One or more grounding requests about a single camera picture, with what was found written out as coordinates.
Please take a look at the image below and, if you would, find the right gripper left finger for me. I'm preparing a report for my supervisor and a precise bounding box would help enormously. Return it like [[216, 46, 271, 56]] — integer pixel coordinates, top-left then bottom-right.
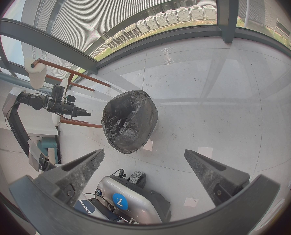
[[34, 149, 105, 205]]

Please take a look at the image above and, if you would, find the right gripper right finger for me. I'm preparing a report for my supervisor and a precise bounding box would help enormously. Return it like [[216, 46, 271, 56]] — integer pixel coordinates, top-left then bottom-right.
[[184, 149, 251, 206]]

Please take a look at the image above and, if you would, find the black plastic bag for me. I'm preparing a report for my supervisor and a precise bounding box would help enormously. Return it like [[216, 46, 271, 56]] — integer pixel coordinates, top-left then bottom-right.
[[101, 90, 159, 155]]

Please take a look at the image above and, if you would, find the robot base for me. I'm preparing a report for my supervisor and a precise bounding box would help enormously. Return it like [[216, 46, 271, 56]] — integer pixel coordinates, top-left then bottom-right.
[[73, 170, 171, 226]]

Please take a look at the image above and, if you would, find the blue-green box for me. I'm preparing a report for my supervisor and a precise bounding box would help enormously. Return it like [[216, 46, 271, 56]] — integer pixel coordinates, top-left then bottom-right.
[[37, 137, 61, 165]]

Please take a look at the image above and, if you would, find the white chair with wooden legs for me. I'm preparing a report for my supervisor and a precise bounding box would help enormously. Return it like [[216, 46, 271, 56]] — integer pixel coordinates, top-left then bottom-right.
[[24, 57, 111, 130]]

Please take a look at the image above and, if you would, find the window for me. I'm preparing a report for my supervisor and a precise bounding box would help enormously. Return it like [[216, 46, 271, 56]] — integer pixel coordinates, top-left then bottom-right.
[[0, 0, 291, 79]]

